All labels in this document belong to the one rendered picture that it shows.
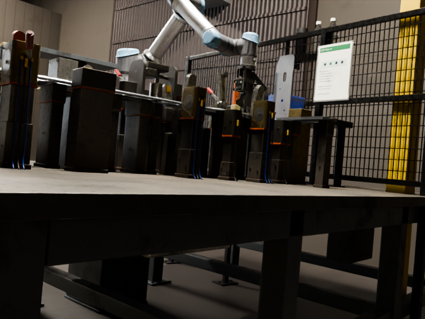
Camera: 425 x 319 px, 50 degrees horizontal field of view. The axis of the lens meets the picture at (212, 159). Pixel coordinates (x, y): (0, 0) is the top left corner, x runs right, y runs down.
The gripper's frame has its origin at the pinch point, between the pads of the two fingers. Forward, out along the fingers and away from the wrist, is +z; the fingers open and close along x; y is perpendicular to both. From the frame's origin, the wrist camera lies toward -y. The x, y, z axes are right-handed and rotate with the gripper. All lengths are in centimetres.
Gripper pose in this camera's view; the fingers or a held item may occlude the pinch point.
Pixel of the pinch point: (247, 111)
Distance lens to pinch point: 214.4
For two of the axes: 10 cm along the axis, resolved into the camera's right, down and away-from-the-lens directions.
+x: 6.4, 0.5, -7.7
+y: -7.7, -0.7, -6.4
